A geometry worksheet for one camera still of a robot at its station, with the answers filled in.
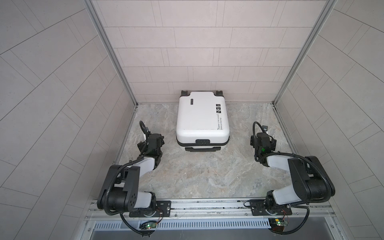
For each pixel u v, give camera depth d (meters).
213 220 0.68
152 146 0.69
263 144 0.71
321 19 0.75
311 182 0.43
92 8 0.72
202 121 0.81
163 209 0.71
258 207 0.71
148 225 0.64
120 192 0.42
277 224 0.68
